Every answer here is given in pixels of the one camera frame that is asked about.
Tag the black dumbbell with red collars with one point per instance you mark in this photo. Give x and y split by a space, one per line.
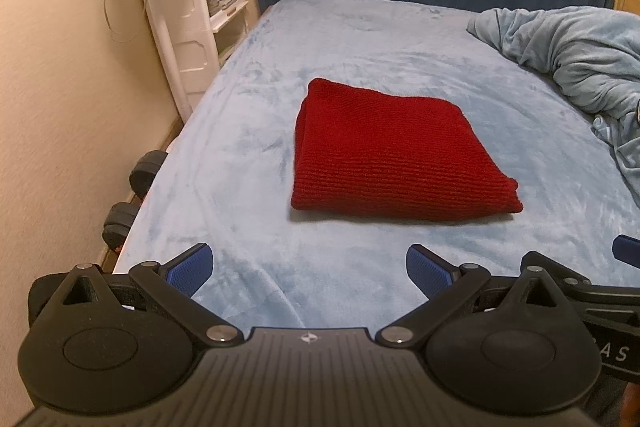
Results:
145 169

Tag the red knit sweater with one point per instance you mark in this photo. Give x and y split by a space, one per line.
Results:
395 152

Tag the black bag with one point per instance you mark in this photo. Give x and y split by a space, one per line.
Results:
41 291

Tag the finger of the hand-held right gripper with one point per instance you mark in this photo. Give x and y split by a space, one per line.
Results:
629 249
565 274

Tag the light blue fleece bed sheet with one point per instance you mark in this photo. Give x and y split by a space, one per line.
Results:
260 127

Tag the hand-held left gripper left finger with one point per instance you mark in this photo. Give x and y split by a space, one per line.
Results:
190 268

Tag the crumpled light blue blanket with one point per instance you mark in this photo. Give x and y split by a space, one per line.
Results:
585 57

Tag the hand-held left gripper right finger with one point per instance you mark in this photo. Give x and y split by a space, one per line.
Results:
429 268

